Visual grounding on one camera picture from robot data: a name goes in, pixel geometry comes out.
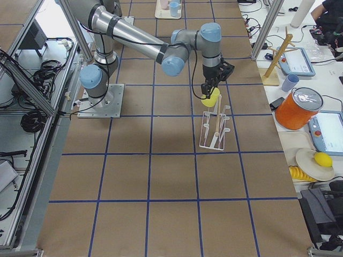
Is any white wire dish rack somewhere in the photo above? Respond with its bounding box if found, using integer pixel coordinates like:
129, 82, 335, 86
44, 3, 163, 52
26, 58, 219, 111
199, 94, 230, 151

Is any yellow plastic cup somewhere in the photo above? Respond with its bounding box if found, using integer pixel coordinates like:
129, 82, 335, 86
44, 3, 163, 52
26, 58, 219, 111
201, 87, 220, 108

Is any cream plastic tray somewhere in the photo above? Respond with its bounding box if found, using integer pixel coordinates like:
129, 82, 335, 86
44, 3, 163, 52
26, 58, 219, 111
155, 0, 182, 20

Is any black power adapter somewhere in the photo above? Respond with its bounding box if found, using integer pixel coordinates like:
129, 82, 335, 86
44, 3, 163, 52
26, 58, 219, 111
269, 97, 285, 111

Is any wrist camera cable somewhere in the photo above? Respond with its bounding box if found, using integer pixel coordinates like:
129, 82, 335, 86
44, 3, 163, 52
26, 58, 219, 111
190, 49, 206, 99

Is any beige round plate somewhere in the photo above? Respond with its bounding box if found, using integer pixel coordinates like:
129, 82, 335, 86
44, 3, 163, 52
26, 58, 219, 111
295, 148, 335, 181

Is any white cardboard tube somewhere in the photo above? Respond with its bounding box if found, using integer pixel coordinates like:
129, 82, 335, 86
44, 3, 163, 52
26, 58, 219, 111
290, 0, 315, 28

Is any yellow lemon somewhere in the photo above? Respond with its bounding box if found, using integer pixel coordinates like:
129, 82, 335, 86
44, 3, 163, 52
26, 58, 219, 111
314, 152, 333, 168

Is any person at desk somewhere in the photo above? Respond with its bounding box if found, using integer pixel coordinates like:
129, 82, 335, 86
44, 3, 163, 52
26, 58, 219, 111
311, 0, 342, 56

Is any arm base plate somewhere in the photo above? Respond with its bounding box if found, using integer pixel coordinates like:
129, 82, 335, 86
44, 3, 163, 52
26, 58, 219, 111
77, 84, 125, 118

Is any teach pendant far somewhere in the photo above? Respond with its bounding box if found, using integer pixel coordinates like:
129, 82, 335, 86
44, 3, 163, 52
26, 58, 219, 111
278, 47, 316, 77

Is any black chair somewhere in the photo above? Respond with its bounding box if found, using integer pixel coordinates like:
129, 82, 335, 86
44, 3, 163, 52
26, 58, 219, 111
299, 180, 342, 252

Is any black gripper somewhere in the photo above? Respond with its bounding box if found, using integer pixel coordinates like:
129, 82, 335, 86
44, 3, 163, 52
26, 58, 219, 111
201, 57, 221, 97

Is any aluminium frame post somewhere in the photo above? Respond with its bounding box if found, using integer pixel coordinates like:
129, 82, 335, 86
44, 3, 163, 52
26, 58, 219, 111
251, 0, 284, 61

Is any light blue cup outer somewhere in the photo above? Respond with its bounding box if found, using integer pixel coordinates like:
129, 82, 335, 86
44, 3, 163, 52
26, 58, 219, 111
169, 2, 180, 17

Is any pink plastic cup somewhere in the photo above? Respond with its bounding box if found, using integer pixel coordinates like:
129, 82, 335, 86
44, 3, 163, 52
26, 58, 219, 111
159, 0, 169, 10

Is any wooden stand base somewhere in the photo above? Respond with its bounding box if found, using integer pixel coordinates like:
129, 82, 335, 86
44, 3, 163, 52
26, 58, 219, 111
261, 26, 295, 87

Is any blue cup on desk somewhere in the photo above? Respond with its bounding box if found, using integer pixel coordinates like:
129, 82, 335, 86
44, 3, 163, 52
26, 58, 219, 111
281, 74, 299, 92

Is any teach pendant near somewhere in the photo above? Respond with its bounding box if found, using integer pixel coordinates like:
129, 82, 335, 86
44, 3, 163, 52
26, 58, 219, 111
308, 111, 342, 156

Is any orange round object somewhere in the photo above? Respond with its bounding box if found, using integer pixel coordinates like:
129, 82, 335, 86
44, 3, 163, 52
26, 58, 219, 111
275, 87, 324, 130

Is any teach pendant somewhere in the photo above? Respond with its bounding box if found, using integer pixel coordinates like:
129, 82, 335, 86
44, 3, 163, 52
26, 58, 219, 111
278, 47, 316, 77
308, 111, 342, 156

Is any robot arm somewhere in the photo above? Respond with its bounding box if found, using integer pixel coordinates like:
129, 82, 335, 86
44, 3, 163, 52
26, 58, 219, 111
68, 1, 234, 99

